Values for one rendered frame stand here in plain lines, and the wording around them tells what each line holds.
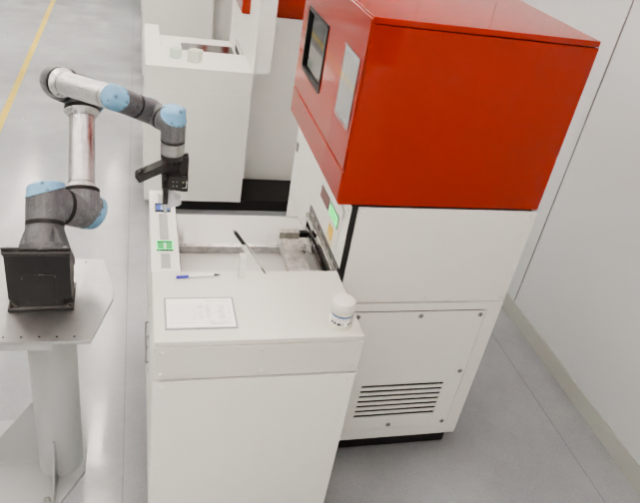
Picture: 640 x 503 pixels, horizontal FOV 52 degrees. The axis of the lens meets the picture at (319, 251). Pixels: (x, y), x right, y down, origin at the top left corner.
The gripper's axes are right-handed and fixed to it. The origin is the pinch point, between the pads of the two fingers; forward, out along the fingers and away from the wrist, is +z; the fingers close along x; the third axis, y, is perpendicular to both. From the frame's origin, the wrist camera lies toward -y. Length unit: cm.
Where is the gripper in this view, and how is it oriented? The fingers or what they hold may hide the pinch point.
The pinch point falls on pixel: (163, 209)
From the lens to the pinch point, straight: 220.3
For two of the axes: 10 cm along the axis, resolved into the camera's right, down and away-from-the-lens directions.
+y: 9.6, 0.1, 2.7
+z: -1.6, 8.3, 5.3
